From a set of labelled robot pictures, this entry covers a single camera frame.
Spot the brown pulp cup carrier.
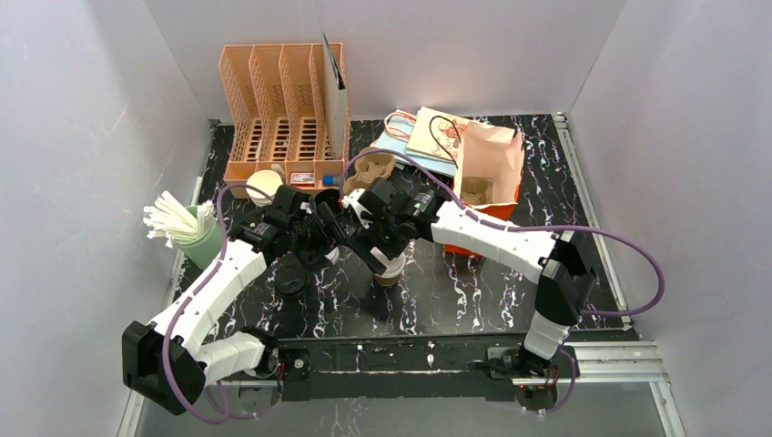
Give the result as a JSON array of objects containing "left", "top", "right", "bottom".
[
  {"left": 461, "top": 177, "right": 493, "bottom": 206},
  {"left": 342, "top": 147, "right": 396, "bottom": 196}
]

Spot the orange paper bag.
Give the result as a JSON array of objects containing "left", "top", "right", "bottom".
[{"left": 443, "top": 120, "right": 526, "bottom": 259}]

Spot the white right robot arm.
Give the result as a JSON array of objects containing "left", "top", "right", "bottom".
[{"left": 341, "top": 178, "right": 596, "bottom": 361}]

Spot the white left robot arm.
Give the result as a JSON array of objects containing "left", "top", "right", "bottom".
[{"left": 121, "top": 185, "right": 346, "bottom": 423}]

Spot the red white small box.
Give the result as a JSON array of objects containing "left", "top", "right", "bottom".
[{"left": 290, "top": 172, "right": 315, "bottom": 186}]

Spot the black cup lid left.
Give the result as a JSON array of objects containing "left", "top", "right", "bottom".
[{"left": 274, "top": 265, "right": 310, "bottom": 300}]

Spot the blue capped small bottle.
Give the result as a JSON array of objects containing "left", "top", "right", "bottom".
[{"left": 321, "top": 175, "right": 341, "bottom": 187}]

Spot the light blue paper bag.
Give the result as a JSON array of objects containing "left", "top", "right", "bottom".
[{"left": 371, "top": 109, "right": 456, "bottom": 177}]

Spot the green straw holder cup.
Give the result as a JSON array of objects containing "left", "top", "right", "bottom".
[{"left": 175, "top": 206, "right": 223, "bottom": 269}]

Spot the orange plastic file organizer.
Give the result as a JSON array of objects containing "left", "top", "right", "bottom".
[{"left": 219, "top": 43, "right": 350, "bottom": 198}]

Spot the white wrapped straws bundle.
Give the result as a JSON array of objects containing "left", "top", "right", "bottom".
[{"left": 142, "top": 191, "right": 216, "bottom": 248}]

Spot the grey folder in organizer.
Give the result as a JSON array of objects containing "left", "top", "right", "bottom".
[{"left": 322, "top": 34, "right": 349, "bottom": 159}]

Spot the aluminium rail frame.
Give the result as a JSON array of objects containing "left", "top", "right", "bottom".
[{"left": 117, "top": 343, "right": 686, "bottom": 437}]

